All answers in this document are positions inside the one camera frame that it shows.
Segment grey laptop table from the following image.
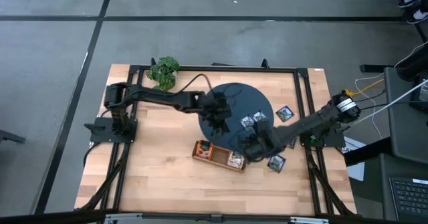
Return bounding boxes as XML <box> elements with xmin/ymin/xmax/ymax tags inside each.
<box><xmin>379</xmin><ymin>153</ymin><xmax>428</xmax><ymax>223</ymax></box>

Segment white paper sheet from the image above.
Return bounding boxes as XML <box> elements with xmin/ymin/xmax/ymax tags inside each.
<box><xmin>342</xmin><ymin>136</ymin><xmax>366</xmax><ymax>182</ymax></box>

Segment round dark blue placemat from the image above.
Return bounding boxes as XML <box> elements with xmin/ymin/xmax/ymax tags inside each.
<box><xmin>197</xmin><ymin>82</ymin><xmax>275</xmax><ymax>151</ymax></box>

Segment black power cable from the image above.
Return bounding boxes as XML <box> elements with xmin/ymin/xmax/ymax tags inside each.
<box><xmin>354</xmin><ymin>90</ymin><xmax>428</xmax><ymax>118</ymax></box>

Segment thick white cable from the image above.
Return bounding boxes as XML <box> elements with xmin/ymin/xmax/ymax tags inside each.
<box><xmin>354</xmin><ymin>79</ymin><xmax>428</xmax><ymax>127</ymax></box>

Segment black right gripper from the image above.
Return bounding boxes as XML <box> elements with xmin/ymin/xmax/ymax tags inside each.
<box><xmin>237</xmin><ymin>120</ymin><xmax>285</xmax><ymax>161</ymax></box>

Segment black metal bar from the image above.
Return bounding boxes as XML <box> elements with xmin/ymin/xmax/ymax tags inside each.
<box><xmin>343</xmin><ymin>136</ymin><xmax>392</xmax><ymax>167</ymax></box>
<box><xmin>360</xmin><ymin>64</ymin><xmax>395</xmax><ymax>74</ymax></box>

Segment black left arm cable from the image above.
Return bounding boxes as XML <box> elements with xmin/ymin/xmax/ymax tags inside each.
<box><xmin>180</xmin><ymin>73</ymin><xmax>215</xmax><ymax>94</ymax></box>

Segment orange tea packet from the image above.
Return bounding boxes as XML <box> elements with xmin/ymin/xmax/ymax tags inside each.
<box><xmin>195</xmin><ymin>140</ymin><xmax>215</xmax><ymax>160</ymax></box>

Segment green potted plant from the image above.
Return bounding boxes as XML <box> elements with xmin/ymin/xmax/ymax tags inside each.
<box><xmin>146</xmin><ymin>55</ymin><xmax>181</xmax><ymax>96</ymax></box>

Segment wooden tea organizer box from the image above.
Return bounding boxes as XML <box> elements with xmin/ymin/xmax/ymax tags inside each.
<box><xmin>191</xmin><ymin>139</ymin><xmax>247</xmax><ymax>174</ymax></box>

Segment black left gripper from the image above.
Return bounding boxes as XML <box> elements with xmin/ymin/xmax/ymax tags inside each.
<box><xmin>200</xmin><ymin>92</ymin><xmax>233</xmax><ymax>135</ymax></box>

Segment silver aluminium bracket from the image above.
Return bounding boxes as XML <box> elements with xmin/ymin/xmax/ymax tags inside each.
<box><xmin>104</xmin><ymin>213</ymin><xmax>144</xmax><ymax>224</ymax></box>
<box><xmin>290</xmin><ymin>216</ymin><xmax>330</xmax><ymax>224</ymax></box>

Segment grey side table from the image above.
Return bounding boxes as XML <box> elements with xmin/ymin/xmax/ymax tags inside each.
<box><xmin>383</xmin><ymin>66</ymin><xmax>428</xmax><ymax>164</ymax></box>

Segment black laptop keyboard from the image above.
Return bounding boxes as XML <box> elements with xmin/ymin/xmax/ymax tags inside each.
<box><xmin>389</xmin><ymin>177</ymin><xmax>428</xmax><ymax>223</ymax></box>

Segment black floor stand foot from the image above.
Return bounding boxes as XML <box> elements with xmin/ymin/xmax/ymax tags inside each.
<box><xmin>0</xmin><ymin>128</ymin><xmax>27</xmax><ymax>144</ymax></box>

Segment yellow power cable plug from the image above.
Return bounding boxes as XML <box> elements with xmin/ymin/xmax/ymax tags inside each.
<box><xmin>341</xmin><ymin>78</ymin><xmax>385</xmax><ymax>100</ymax></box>

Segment black aluminium table frame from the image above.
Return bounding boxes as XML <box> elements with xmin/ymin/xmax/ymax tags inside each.
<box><xmin>75</xmin><ymin>58</ymin><xmax>357</xmax><ymax>218</ymax></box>

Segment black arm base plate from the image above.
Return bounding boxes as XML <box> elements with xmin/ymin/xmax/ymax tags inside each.
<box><xmin>298</xmin><ymin>125</ymin><xmax>346</xmax><ymax>148</ymax></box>
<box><xmin>89</xmin><ymin>118</ymin><xmax>138</xmax><ymax>144</ymax></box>

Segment thin white cable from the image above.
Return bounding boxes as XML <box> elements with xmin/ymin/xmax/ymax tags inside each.
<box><xmin>354</xmin><ymin>41</ymin><xmax>428</xmax><ymax>140</ymax></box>

